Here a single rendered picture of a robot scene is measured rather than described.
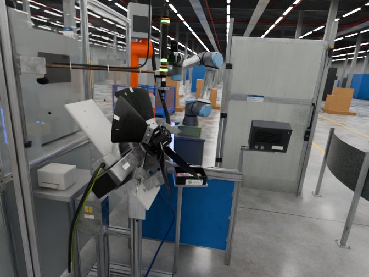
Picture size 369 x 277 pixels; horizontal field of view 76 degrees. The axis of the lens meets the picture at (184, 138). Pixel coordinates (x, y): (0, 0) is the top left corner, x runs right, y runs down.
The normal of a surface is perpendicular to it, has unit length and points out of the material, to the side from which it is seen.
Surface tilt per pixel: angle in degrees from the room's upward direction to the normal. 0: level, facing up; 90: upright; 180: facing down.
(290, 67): 90
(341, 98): 90
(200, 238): 90
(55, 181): 90
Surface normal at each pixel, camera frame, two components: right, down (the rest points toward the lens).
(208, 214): -0.15, 0.26
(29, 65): 0.44, 0.27
